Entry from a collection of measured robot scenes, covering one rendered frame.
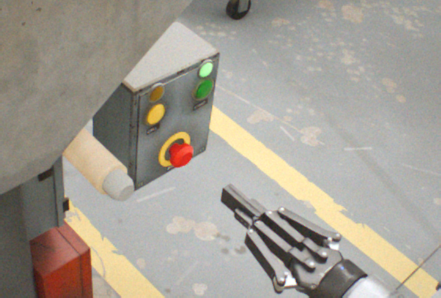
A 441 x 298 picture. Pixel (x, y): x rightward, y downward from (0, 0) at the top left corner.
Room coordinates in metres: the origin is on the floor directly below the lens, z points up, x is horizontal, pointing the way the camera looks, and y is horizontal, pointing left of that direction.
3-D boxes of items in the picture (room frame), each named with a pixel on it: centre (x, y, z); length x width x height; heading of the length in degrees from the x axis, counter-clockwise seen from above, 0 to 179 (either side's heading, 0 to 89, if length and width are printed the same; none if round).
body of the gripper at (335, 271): (0.54, -0.17, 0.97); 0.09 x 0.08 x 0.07; 49
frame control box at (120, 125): (0.79, 0.17, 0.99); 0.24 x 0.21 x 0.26; 50
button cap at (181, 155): (0.73, 0.05, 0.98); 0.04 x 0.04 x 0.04; 50
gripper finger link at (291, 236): (0.60, -0.13, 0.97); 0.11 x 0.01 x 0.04; 48
